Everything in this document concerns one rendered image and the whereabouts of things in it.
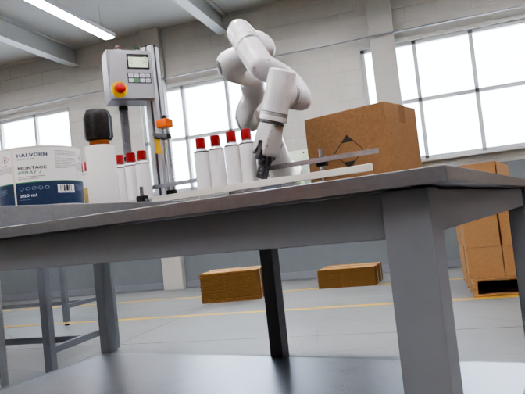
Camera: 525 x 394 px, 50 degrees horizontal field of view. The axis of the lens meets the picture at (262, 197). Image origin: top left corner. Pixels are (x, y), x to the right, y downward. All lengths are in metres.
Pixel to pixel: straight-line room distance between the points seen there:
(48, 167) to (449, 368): 1.02
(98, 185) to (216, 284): 4.45
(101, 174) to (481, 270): 3.78
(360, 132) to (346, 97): 5.58
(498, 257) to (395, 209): 4.26
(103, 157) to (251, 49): 0.57
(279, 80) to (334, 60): 5.84
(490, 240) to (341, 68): 3.43
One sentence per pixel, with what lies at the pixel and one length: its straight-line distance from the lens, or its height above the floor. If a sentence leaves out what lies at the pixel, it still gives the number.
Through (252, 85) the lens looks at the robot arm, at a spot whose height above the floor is 1.32.
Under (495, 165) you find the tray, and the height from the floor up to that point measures 0.86.
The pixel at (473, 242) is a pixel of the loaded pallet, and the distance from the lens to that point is 4.94.
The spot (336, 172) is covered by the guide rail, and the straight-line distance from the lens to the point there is 1.58.
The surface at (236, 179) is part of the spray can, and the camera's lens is 1.75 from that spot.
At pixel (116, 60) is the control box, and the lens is 2.17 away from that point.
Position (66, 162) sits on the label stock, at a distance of 1.44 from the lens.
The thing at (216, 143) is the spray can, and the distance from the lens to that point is 1.82.
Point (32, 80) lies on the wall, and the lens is 9.55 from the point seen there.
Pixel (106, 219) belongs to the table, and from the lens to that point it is 0.93.
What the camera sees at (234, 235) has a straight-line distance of 0.83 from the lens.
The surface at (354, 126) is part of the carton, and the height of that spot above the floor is 1.06.
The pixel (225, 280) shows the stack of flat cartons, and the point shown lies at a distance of 6.03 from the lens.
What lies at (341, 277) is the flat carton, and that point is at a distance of 6.20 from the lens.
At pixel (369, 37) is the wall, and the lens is 7.38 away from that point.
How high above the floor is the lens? 0.79
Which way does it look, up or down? 3 degrees up
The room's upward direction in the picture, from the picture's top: 6 degrees counter-clockwise
